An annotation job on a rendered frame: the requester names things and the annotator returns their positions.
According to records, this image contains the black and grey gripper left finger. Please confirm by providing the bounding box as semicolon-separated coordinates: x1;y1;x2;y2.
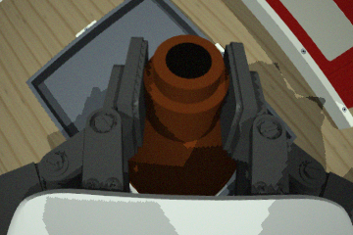
0;37;148;235

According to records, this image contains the brown glass bottle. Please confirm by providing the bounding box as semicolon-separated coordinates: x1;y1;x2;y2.
128;34;236;196

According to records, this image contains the grey flat tray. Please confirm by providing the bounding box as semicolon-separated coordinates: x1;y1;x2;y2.
26;0;211;140

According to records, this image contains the red plastic crate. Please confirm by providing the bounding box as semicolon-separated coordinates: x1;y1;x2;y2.
266;0;353;109

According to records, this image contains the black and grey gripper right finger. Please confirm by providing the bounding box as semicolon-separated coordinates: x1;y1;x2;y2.
220;42;353;225

